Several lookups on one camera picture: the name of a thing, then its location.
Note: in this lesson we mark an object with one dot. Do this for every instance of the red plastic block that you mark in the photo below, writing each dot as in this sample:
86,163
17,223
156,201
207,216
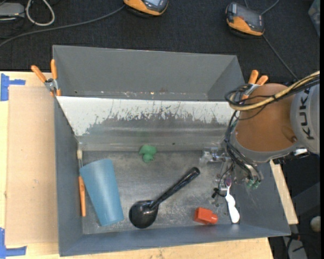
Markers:
204,215

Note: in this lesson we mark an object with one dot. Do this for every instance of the grey metal bin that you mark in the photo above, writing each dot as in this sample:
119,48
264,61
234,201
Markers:
140,193

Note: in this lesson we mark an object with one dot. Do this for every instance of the green toy animal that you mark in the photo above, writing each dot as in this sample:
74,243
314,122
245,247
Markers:
148,152

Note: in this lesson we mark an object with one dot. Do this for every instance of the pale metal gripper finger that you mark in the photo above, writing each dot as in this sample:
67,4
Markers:
214,152
217,159

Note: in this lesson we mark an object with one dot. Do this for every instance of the blue plastic cup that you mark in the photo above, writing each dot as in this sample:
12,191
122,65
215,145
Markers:
102,193

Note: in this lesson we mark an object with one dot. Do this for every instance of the brown cardboard board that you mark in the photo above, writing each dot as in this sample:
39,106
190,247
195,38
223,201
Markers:
29,166

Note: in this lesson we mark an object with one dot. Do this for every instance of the black plastic ladle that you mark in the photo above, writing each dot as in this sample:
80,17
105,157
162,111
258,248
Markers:
144,212

